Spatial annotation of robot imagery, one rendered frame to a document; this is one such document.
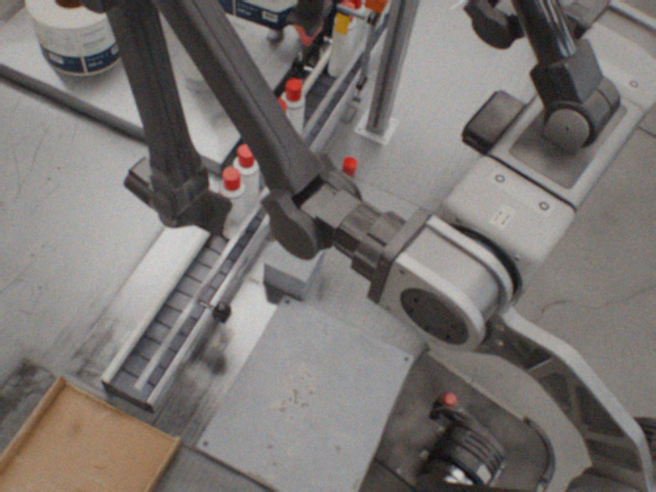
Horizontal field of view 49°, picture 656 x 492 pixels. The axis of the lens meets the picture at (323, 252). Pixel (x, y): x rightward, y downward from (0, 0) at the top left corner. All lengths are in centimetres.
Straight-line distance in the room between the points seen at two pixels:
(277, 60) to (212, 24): 103
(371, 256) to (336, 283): 71
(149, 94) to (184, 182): 16
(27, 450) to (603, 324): 193
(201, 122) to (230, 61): 89
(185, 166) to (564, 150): 53
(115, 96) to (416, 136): 73
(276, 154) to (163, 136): 22
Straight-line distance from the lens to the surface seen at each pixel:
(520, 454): 215
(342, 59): 179
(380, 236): 84
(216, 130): 171
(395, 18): 155
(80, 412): 147
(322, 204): 89
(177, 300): 148
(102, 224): 165
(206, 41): 84
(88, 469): 144
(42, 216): 169
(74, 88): 184
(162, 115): 101
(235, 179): 138
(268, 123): 86
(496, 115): 100
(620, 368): 266
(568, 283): 273
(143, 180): 119
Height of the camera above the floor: 220
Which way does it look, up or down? 60 degrees down
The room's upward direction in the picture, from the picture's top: 10 degrees clockwise
